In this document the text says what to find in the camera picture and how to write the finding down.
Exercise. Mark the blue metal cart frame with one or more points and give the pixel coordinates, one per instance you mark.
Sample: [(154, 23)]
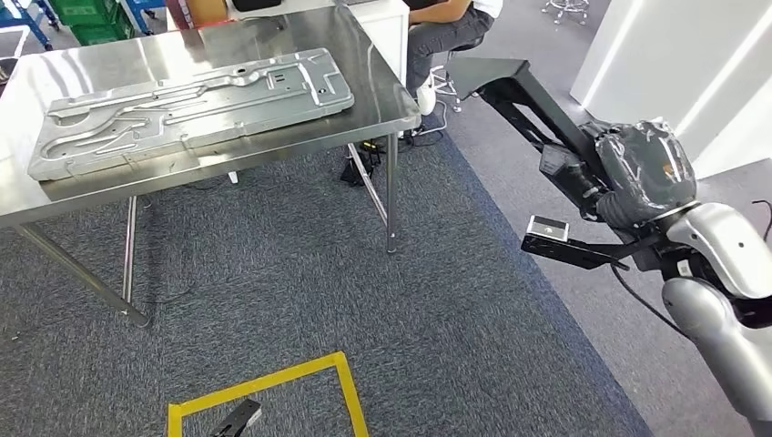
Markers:
[(30, 18)]

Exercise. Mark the green plastic crate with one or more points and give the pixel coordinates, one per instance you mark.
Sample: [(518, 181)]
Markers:
[(90, 24)]

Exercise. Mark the black left camera bracket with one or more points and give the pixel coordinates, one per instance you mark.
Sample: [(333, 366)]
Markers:
[(235, 419)]

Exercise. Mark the swivel stool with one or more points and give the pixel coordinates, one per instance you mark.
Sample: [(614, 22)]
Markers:
[(565, 9), (449, 78)]

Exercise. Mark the person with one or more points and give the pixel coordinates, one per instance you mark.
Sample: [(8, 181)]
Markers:
[(440, 33)]

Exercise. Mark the black plastic panel part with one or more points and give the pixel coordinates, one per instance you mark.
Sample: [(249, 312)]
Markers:
[(525, 96)]

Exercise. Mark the black right camera bracket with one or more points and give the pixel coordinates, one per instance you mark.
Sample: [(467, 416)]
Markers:
[(579, 253)]

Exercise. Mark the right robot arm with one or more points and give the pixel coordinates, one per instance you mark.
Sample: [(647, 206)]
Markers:
[(724, 241)]

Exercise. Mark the stamped silver metal plate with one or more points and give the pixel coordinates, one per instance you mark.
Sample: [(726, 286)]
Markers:
[(181, 114)]

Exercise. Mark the stainless steel workbench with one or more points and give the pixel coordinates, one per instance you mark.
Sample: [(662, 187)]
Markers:
[(374, 102)]

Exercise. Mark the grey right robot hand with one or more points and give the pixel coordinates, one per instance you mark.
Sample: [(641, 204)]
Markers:
[(648, 175)]

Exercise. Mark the black camera bracket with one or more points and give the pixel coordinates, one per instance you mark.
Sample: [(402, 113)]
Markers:
[(579, 253), (235, 419)]

